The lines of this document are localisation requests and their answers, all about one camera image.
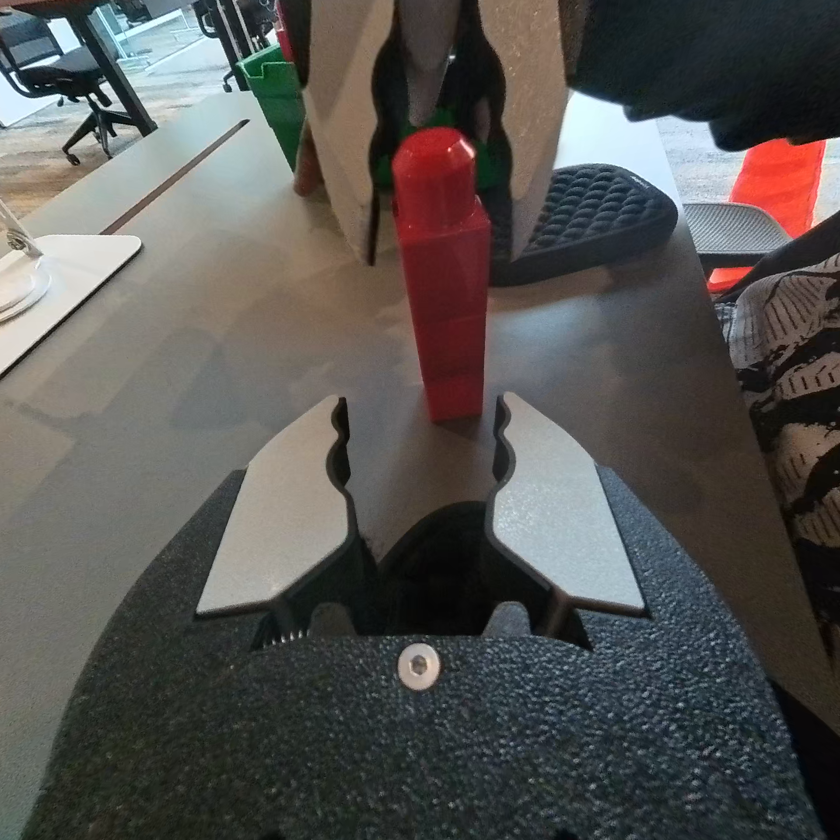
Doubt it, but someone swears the grey mesh chair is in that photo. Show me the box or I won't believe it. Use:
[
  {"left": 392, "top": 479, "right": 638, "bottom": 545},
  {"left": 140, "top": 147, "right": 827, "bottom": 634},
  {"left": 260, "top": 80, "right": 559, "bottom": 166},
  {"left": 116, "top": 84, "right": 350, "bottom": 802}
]
[{"left": 682, "top": 202, "right": 796, "bottom": 277}]

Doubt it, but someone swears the black office chair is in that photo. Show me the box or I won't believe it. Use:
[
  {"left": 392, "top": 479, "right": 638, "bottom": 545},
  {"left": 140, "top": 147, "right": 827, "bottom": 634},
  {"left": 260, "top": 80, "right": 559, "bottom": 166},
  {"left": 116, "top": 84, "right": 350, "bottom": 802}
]
[{"left": 0, "top": 12, "right": 127, "bottom": 166}]

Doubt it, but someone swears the brown-top desk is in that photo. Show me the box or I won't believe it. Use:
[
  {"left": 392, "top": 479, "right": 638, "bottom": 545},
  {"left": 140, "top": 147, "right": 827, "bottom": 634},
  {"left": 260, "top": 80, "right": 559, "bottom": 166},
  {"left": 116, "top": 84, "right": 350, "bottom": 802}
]
[{"left": 20, "top": 0, "right": 160, "bottom": 137}]

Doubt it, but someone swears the person's right hand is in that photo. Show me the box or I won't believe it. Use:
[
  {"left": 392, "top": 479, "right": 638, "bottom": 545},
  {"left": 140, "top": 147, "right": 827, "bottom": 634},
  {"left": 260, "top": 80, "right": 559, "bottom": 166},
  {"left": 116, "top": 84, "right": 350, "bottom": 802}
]
[{"left": 292, "top": 151, "right": 325, "bottom": 198}]

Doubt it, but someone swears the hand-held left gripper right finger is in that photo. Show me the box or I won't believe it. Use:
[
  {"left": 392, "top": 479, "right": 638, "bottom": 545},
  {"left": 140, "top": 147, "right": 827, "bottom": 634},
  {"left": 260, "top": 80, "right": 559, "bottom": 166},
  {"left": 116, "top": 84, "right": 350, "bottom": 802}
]
[{"left": 487, "top": 391, "right": 647, "bottom": 618}]

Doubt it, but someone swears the black quilted wrist rest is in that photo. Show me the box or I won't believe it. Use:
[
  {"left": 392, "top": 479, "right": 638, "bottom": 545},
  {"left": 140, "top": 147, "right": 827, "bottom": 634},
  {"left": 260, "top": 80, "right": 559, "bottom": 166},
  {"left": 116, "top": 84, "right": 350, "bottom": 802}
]
[{"left": 487, "top": 164, "right": 679, "bottom": 287}]

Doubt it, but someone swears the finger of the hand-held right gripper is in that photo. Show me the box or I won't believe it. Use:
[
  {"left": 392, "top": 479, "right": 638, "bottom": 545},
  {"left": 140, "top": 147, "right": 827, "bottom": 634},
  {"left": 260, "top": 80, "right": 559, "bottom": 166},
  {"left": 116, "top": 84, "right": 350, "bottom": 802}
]
[
  {"left": 476, "top": 0, "right": 572, "bottom": 260},
  {"left": 302, "top": 0, "right": 396, "bottom": 266}
]

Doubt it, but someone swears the white document stand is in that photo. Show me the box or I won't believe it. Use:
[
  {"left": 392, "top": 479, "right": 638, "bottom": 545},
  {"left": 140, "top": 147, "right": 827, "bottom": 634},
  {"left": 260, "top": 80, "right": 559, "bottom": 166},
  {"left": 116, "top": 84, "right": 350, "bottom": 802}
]
[{"left": 0, "top": 197, "right": 143, "bottom": 380}]

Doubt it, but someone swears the black white patterned clothing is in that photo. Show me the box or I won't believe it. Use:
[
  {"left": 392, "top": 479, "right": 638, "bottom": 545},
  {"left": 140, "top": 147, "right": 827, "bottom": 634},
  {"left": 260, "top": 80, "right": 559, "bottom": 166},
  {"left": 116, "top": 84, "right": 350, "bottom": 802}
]
[{"left": 715, "top": 223, "right": 840, "bottom": 664}]

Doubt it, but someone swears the green plastic bin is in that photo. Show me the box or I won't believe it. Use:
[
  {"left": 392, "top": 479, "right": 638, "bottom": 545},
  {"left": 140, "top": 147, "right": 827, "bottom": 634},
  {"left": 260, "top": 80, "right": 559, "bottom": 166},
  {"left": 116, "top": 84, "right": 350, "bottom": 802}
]
[{"left": 235, "top": 45, "right": 509, "bottom": 193}]

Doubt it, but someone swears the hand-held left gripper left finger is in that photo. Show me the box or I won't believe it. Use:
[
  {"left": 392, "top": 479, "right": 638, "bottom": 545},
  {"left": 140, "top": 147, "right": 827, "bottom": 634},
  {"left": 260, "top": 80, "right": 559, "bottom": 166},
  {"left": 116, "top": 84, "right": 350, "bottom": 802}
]
[{"left": 196, "top": 395, "right": 361, "bottom": 618}]

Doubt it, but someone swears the person's right forearm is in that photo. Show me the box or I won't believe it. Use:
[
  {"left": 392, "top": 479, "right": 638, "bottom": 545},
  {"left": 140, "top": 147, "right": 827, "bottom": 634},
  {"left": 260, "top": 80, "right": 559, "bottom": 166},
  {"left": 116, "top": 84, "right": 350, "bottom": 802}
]
[{"left": 570, "top": 0, "right": 840, "bottom": 153}]

